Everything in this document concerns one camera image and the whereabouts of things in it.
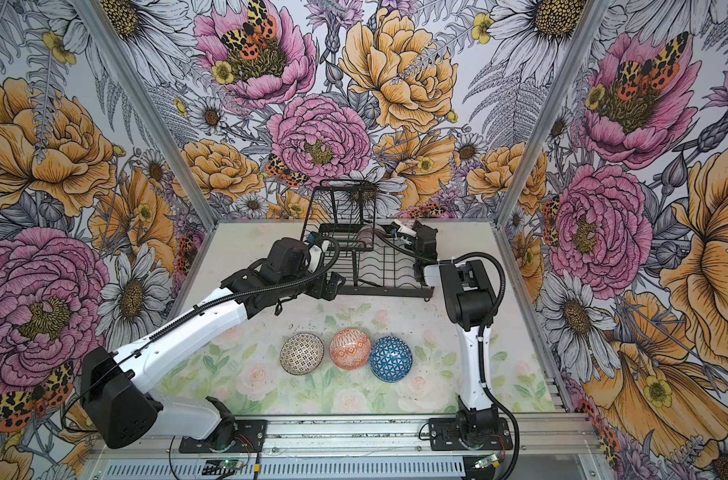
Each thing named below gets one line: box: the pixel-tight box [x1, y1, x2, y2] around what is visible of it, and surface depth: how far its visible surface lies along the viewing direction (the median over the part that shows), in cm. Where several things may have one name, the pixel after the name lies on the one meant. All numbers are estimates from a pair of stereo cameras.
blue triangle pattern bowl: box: [369, 336, 413, 383], surface depth 85 cm
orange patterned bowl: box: [329, 328, 371, 371], surface depth 89 cm
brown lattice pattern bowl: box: [279, 332, 325, 375], surface depth 87 cm
